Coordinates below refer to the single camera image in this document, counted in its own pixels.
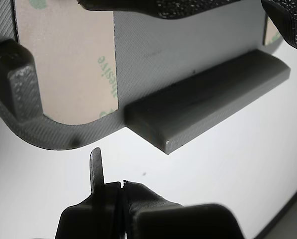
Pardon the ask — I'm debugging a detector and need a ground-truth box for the wide black textured gripper finger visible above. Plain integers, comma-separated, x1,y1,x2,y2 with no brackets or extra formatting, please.
77,0,264,20

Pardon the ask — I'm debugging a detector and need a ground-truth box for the narrow black gripper finger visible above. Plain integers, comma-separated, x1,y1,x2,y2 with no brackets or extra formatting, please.
261,0,297,53

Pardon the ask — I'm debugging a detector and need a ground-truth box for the small white adhesive piece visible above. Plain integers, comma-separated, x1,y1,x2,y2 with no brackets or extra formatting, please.
13,0,120,125

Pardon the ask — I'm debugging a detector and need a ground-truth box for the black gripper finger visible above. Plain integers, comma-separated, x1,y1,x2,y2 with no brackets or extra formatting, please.
121,179,245,239

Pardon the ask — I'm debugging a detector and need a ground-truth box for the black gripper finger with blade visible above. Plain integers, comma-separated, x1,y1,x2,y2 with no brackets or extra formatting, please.
55,147,124,239

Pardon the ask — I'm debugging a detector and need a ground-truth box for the grey fixture plate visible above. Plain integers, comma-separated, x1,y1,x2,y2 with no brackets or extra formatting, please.
0,0,292,155

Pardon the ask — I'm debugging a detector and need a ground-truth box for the tan printed tape strip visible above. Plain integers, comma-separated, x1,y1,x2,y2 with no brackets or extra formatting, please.
262,13,283,47

